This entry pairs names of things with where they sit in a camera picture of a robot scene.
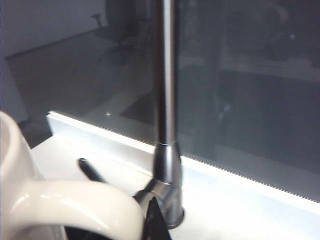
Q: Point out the steel gooseneck faucet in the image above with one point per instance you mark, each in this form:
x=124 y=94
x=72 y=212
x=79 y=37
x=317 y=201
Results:
x=167 y=100

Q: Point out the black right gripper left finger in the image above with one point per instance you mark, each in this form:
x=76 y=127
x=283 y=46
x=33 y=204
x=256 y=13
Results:
x=82 y=232

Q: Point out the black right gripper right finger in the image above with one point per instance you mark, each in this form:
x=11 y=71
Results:
x=156 y=225

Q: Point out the white Starbucks logo mug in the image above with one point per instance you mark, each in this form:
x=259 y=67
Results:
x=75 y=200

